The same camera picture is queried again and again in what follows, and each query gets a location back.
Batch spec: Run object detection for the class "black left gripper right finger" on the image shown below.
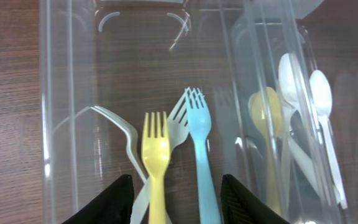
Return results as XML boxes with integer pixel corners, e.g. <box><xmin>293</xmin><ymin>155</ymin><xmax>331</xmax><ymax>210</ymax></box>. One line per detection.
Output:
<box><xmin>220</xmin><ymin>174</ymin><xmax>288</xmax><ymax>224</ymax></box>

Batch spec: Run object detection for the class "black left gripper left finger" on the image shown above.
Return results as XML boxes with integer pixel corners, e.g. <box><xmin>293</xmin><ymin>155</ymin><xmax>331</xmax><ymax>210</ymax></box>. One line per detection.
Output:
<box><xmin>63</xmin><ymin>174</ymin><xmax>134</xmax><ymax>224</ymax></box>

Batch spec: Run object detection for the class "yellow plastic fork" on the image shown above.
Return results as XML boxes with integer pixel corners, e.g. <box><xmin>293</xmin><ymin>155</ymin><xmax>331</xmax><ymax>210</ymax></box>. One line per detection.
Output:
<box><xmin>141</xmin><ymin>111</ymin><xmax>170</xmax><ymax>224</ymax></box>

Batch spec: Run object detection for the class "clear bent plastic fork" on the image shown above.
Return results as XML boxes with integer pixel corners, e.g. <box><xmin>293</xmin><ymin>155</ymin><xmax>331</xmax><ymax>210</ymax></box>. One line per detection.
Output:
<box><xmin>90</xmin><ymin>106</ymin><xmax>147</xmax><ymax>183</ymax></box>

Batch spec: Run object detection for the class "broad white plastic spoon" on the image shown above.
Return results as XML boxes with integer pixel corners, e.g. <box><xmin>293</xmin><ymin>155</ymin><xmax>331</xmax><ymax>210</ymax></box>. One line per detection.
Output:
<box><xmin>288</xmin><ymin>137</ymin><xmax>321</xmax><ymax>197</ymax></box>

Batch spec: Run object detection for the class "broad white plastic fork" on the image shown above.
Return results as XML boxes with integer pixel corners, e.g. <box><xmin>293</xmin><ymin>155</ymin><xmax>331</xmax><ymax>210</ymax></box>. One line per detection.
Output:
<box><xmin>185</xmin><ymin>87</ymin><xmax>221</xmax><ymax>223</ymax></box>

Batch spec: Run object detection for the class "yellow plastic spoon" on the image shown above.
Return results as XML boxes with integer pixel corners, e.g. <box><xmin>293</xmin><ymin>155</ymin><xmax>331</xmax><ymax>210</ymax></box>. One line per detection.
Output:
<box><xmin>248</xmin><ymin>86</ymin><xmax>283</xmax><ymax>215</ymax></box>

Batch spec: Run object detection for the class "left clear plastic container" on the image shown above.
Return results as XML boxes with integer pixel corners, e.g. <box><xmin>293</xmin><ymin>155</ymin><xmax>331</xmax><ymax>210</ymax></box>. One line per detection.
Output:
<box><xmin>40</xmin><ymin>1</ymin><xmax>242</xmax><ymax>223</ymax></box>

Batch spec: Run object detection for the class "clear plastic container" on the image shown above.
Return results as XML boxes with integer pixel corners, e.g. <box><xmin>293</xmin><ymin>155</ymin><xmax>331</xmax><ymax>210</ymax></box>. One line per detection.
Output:
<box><xmin>40</xmin><ymin>1</ymin><xmax>242</xmax><ymax>223</ymax></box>
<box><xmin>218</xmin><ymin>1</ymin><xmax>358</xmax><ymax>223</ymax></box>

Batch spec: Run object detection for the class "right clear plastic container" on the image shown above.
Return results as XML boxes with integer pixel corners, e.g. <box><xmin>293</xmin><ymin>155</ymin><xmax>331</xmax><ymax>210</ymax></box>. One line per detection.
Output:
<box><xmin>218</xmin><ymin>1</ymin><xmax>358</xmax><ymax>223</ymax></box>

